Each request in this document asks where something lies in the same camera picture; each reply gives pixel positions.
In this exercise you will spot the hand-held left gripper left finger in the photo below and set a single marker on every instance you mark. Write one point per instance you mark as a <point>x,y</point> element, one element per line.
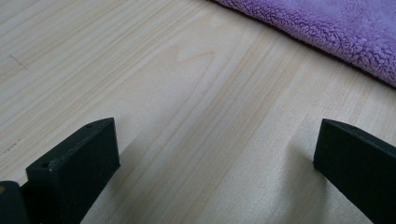
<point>73,172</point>

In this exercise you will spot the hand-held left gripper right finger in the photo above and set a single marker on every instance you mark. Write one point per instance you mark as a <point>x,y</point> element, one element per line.
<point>358,168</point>

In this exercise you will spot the purple fleece cloth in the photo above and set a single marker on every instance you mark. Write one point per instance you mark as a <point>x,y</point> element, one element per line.
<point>336,28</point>

